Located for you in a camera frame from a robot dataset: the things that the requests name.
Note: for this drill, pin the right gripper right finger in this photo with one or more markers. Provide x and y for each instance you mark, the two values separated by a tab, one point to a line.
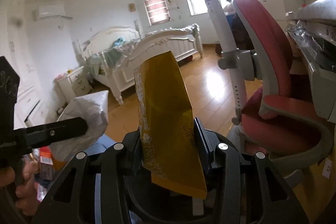
205	142

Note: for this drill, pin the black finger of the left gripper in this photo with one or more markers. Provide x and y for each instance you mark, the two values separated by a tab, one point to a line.
46	134

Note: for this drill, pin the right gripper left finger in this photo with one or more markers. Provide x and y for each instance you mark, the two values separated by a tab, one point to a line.
134	152

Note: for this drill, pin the yellow box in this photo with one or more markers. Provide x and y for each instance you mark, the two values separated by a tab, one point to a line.
166	126

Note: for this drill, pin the white plastic bag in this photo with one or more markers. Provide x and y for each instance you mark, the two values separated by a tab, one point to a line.
87	135

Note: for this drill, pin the red milk carton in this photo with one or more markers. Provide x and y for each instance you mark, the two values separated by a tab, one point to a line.
46	165

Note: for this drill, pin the person left hand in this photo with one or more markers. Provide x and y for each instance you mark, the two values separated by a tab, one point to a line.
26	192

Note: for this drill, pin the round blue table cloth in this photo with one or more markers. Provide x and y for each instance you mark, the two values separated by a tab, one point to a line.
102	143

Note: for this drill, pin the white nightstand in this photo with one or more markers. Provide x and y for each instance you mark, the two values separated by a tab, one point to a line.
74	84

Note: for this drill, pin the red desk chair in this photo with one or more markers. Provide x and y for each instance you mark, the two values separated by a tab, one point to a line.
276	117

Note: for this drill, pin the white wardrobe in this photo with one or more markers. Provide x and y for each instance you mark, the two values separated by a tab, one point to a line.
31	108

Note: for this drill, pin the white air conditioner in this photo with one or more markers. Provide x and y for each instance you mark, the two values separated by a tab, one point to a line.
50	12

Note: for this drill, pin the white desk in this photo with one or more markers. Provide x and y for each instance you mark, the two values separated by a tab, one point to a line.
314	35

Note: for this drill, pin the left window with blind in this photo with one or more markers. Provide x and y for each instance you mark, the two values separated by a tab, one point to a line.
157	11

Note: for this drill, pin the white dresser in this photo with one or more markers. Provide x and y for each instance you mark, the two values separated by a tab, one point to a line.
279	8

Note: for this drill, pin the white bed frame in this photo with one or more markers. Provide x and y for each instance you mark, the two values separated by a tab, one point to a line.
112	55

